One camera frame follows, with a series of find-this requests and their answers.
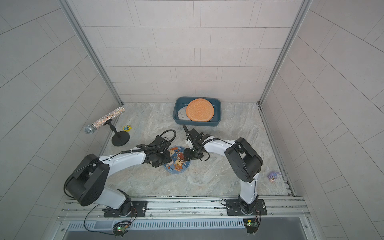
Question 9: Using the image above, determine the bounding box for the blue cartoon characters coaster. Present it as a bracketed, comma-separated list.
[164, 146, 191, 175]

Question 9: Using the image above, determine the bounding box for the teal plastic storage box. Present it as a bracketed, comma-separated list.
[173, 97, 222, 127]

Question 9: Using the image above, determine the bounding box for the orange round coaster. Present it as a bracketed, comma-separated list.
[187, 99, 215, 122]

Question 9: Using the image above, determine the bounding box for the white blue butterfly coaster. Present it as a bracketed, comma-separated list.
[178, 106, 190, 121]

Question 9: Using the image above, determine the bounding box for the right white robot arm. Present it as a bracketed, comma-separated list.
[183, 125, 264, 215]

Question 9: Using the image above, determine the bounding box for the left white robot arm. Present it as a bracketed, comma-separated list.
[64, 133, 176, 217]

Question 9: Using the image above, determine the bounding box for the yellow wooden toy block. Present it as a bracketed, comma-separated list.
[123, 125, 132, 132]

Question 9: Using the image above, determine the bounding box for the glitter microphone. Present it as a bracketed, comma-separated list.
[83, 107, 125, 135]

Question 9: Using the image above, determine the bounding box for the small purple toy figure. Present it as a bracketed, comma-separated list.
[267, 171, 281, 183]

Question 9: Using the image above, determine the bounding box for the left small circuit board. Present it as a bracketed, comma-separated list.
[113, 221, 132, 237]

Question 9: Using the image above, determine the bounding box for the small circuit board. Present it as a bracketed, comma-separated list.
[243, 218, 260, 234]
[113, 221, 132, 237]

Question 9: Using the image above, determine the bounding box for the right small circuit board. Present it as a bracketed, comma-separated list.
[243, 218, 260, 234]

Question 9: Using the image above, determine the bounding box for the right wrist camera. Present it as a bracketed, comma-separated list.
[186, 134, 194, 149]

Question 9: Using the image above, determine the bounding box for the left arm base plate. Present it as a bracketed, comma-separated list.
[102, 201, 148, 218]

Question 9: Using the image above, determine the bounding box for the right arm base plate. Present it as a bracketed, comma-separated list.
[221, 198, 268, 216]

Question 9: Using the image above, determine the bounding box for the aluminium frame rail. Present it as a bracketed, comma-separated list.
[48, 196, 319, 240]

